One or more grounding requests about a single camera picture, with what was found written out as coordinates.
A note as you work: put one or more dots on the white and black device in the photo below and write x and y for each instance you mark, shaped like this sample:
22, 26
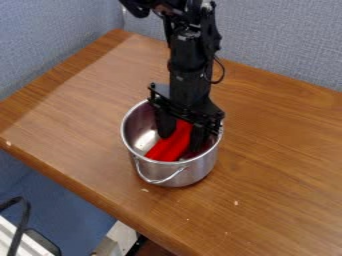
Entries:
34, 244

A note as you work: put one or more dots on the metal pot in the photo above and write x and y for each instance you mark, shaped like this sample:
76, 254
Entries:
163, 161

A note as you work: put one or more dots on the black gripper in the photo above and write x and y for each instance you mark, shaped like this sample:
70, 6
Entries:
185, 99

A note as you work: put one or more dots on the red block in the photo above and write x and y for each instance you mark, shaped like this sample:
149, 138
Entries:
169, 149

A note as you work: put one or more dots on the white table support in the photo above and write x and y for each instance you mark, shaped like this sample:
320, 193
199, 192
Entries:
118, 241

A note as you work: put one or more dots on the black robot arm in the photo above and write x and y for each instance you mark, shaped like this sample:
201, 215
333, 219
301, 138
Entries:
194, 41

